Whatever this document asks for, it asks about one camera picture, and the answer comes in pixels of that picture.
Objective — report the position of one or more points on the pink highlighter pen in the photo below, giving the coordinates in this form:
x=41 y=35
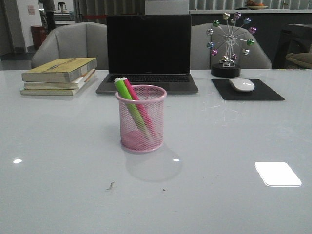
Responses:
x=133 y=91

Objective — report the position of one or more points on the green highlighter pen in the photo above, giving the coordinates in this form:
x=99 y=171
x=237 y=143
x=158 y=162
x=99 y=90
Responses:
x=123 y=91

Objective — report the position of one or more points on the pink mesh pen holder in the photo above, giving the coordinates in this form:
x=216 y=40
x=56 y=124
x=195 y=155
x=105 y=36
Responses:
x=132 y=138

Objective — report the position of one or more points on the grey open laptop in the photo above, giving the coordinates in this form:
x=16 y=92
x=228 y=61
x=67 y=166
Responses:
x=150 y=50

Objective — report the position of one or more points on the middle cream book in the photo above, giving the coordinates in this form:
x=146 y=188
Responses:
x=76 y=84

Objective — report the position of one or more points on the white computer mouse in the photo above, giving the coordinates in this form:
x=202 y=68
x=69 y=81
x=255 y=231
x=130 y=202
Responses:
x=242 y=85

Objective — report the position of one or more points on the right grey armchair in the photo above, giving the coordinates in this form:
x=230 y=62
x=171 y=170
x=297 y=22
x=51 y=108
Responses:
x=248 y=57

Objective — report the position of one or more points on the grey armchair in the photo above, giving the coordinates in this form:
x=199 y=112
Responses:
x=248 y=57
x=79 y=40

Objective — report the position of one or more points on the left grey armchair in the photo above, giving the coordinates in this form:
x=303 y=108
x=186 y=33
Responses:
x=79 y=40

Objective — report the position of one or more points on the ferris wheel desk ornament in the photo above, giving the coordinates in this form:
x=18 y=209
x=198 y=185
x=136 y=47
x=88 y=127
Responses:
x=227 y=67

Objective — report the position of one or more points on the black mouse pad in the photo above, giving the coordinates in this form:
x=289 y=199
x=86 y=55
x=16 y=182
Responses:
x=261 y=92

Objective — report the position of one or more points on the white box behind laptop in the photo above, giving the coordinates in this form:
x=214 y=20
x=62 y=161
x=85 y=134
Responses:
x=166 y=7

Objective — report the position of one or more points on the top yellow book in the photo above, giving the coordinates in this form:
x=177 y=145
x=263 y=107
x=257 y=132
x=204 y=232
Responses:
x=60 y=70

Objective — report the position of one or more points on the yellow book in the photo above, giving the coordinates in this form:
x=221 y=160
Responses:
x=60 y=70
x=49 y=92

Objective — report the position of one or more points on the bottom yellow book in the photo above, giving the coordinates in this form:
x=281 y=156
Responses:
x=49 y=92

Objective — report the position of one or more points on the red trash bin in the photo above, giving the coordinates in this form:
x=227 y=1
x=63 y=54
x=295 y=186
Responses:
x=38 y=35

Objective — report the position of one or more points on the fruit bowl on counter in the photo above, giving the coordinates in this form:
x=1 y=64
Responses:
x=253 y=5

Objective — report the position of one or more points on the person standing in background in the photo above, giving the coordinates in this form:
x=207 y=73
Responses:
x=49 y=8

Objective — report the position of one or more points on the beige cushion at right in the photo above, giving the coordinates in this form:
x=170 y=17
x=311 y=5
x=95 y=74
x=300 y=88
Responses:
x=302 y=60

